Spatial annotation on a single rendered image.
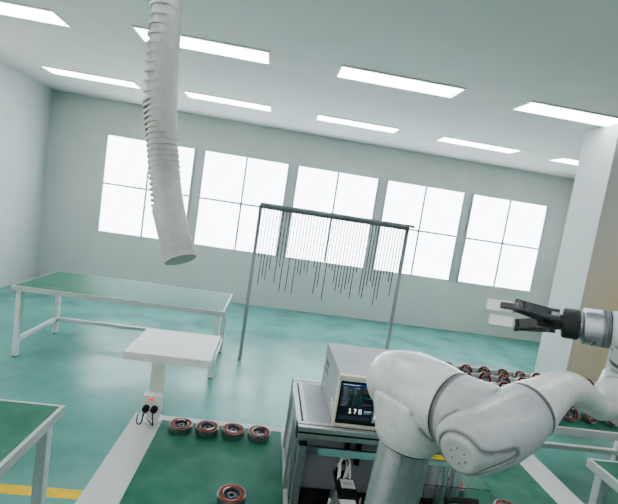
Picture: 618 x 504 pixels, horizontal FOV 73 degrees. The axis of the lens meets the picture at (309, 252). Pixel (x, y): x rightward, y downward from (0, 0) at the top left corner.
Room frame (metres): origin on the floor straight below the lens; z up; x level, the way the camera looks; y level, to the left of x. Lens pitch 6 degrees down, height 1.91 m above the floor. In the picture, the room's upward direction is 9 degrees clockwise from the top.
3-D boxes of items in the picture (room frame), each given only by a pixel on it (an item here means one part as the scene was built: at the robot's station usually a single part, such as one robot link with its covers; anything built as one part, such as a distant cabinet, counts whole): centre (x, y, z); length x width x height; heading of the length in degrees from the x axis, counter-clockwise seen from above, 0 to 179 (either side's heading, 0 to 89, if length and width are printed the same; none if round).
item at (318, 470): (1.67, -0.38, 0.92); 0.66 x 0.01 x 0.30; 96
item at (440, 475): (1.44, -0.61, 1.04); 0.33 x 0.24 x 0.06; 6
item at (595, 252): (4.70, -3.17, 1.65); 0.50 x 0.45 x 3.30; 6
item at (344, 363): (1.74, -0.39, 1.22); 0.44 x 0.39 x 0.20; 96
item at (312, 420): (1.73, -0.37, 1.09); 0.68 x 0.44 x 0.05; 96
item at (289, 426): (1.78, -0.04, 0.91); 0.28 x 0.03 x 0.32; 6
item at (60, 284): (4.56, 1.86, 0.37); 2.10 x 0.90 x 0.75; 96
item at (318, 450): (1.51, -0.39, 1.03); 0.62 x 0.01 x 0.03; 96
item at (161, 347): (1.90, 0.55, 0.98); 0.37 x 0.35 x 0.46; 96
